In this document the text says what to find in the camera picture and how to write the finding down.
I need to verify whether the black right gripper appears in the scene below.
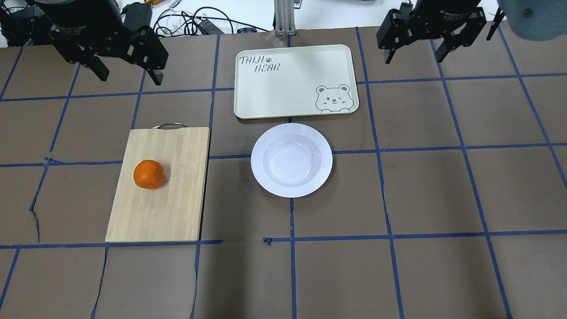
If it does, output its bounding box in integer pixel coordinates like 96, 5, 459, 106
377, 0, 487, 64

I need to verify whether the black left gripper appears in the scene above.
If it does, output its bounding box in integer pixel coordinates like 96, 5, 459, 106
29, 0, 169, 86

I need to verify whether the orange fruit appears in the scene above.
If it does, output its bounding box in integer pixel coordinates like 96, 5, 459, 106
133, 159, 165, 189

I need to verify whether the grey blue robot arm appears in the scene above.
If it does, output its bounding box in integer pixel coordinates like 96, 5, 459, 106
29, 0, 566, 85

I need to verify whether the cream bear tray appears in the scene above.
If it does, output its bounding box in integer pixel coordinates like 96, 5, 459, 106
233, 44, 360, 120

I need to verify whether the black power adapter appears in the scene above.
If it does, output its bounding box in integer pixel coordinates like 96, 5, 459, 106
197, 19, 225, 35

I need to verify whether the bamboo cutting board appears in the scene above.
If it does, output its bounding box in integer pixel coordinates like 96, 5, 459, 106
105, 127, 210, 243

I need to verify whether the white round plate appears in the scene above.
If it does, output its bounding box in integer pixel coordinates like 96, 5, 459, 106
250, 123, 334, 198

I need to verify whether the black cables bundle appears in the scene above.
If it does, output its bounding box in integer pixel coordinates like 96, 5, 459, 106
153, 5, 271, 37

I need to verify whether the aluminium frame post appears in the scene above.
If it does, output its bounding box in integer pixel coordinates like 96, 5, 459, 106
274, 0, 296, 36

